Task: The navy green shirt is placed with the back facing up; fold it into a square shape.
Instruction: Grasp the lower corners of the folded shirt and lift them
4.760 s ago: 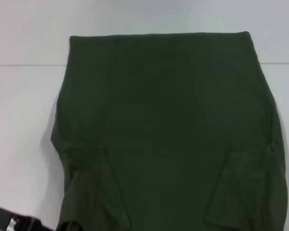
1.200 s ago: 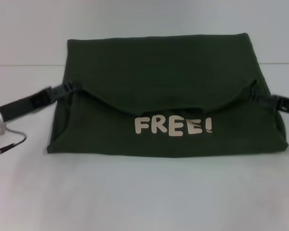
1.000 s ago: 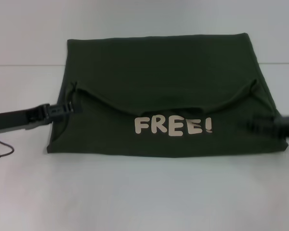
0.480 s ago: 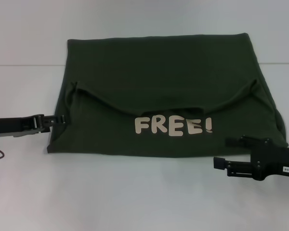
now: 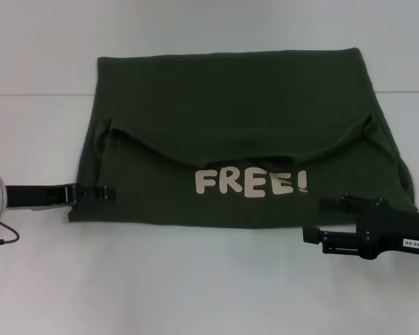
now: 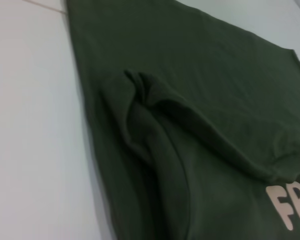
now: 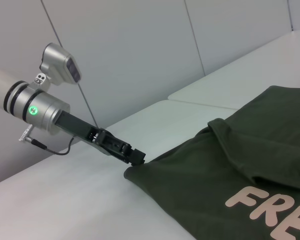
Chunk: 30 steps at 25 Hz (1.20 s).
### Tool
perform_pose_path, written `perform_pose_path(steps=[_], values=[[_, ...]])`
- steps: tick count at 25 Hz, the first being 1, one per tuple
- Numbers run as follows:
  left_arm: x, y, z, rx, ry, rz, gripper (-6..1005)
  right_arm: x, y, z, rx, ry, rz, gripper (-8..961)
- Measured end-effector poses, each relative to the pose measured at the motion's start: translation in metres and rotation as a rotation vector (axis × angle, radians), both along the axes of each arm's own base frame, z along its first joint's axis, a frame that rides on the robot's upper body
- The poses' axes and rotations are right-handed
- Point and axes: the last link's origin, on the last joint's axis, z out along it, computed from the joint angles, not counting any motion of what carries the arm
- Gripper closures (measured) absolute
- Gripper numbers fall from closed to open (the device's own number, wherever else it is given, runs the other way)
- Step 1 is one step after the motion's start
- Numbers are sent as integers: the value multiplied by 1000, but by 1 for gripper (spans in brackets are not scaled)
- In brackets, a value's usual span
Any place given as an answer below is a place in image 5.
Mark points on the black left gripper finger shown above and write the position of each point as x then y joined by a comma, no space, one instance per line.
96,193

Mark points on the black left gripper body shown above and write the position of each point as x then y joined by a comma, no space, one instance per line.
38,196

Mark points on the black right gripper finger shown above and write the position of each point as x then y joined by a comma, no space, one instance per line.
335,242
338,205

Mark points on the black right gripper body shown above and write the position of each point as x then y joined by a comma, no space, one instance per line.
398,227

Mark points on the dark green t-shirt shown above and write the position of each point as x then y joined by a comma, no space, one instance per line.
213,104

